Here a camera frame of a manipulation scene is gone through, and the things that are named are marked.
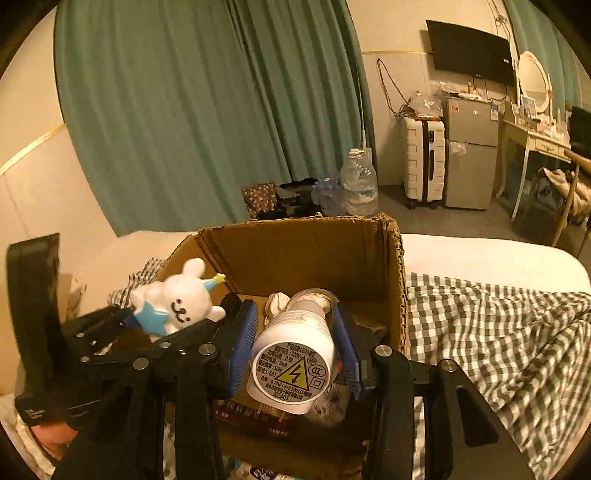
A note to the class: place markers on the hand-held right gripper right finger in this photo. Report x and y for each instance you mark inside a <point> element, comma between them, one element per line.
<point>344,341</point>

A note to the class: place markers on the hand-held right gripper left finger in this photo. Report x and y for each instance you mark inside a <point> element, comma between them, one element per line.
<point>244,332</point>

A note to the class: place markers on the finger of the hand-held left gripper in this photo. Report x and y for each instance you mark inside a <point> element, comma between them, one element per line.
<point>180,341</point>
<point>92,321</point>

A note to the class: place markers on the white bear figurine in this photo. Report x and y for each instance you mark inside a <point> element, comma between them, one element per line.
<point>184,304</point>

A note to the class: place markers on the brown cardboard box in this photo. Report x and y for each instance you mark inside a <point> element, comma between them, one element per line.
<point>300,258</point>

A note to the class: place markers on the floral fabric bag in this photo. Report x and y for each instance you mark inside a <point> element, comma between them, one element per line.
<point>258,198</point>

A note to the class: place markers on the grey white checked cloth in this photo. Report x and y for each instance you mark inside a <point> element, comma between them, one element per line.
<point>485,332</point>

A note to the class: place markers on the black clothes pile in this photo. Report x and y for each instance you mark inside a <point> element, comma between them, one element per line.
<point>295,198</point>

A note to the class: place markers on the crumpled clear plastic bottles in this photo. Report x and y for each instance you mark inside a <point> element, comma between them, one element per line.
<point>328,194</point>

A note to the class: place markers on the large clear water bottle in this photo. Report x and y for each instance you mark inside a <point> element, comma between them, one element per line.
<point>360,184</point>

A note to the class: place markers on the white ribbed suitcase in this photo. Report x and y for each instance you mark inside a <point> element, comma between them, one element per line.
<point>418,161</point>

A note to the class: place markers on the wide green curtain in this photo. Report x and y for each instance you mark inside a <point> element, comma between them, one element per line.
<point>161,115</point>

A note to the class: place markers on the silver fridge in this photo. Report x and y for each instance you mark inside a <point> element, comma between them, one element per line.
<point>468,161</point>

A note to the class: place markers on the clear plastic bag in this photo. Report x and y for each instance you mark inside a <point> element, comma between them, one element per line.
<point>425,104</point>

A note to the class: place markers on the white dressing table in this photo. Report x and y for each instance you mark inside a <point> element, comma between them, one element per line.
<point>540,143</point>

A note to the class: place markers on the wooden chair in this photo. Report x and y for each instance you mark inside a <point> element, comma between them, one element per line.
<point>572,159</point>

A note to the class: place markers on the black garment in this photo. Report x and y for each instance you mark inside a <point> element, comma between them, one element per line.
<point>581,127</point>

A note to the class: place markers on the white oval mirror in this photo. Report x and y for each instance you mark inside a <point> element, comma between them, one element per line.
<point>533,76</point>

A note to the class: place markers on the narrow green curtain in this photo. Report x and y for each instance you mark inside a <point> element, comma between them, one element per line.
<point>545,46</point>

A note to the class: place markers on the black wall television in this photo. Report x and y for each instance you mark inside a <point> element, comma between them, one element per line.
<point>471,50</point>

